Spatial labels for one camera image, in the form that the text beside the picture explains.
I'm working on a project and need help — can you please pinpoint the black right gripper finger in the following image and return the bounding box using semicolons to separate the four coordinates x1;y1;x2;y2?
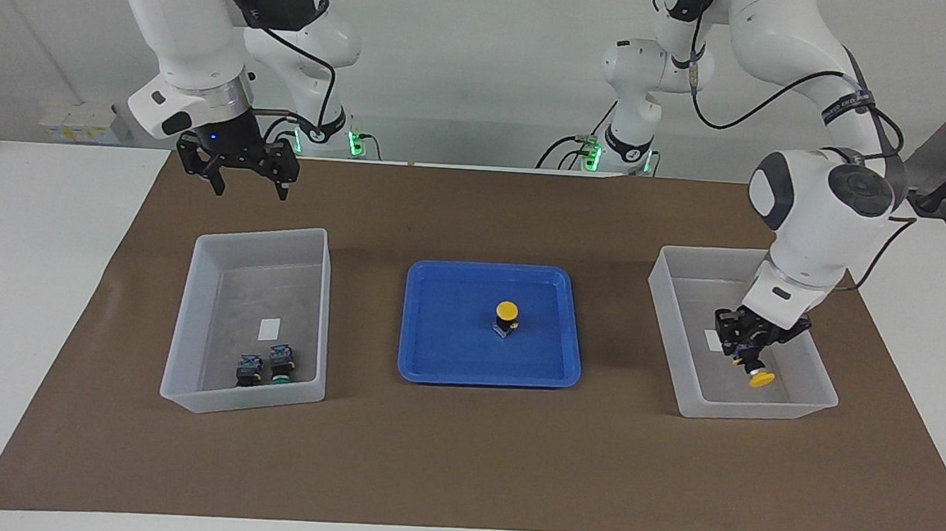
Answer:
259;138;303;203
174;137;230;197

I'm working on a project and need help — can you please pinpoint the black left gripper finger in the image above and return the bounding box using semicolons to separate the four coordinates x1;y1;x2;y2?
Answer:
712;309;746;358
755;315;814;361

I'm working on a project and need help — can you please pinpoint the yellow push button switch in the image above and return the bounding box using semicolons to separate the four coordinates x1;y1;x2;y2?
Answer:
730;335;779;390
492;300;522;341

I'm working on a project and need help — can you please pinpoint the green push button switch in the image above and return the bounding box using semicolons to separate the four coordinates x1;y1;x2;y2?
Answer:
234;352;265;390
266;344;298;385

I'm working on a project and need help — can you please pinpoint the translucent white plastic box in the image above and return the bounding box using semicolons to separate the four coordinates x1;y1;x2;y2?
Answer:
639;243;849;428
158;218;336;421

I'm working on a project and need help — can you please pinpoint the small white box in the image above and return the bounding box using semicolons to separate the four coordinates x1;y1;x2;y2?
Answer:
64;101;120;143

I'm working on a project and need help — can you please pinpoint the blue plastic tray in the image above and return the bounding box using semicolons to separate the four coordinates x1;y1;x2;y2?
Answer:
396;256;589;394

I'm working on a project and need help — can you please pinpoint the brown table mat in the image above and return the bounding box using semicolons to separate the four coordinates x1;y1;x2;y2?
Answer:
0;136;946;531

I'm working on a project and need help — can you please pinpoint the black base cable bundle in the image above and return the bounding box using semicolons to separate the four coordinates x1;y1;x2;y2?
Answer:
262;109;384;162
534;96;620;175

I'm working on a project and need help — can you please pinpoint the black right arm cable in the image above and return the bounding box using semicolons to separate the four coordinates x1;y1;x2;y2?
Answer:
209;0;343;152

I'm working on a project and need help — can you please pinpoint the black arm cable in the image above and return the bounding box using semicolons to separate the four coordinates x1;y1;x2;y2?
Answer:
677;16;931;297
209;0;343;152

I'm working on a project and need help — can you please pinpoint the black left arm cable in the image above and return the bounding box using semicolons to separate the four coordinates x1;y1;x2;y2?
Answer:
677;16;931;297

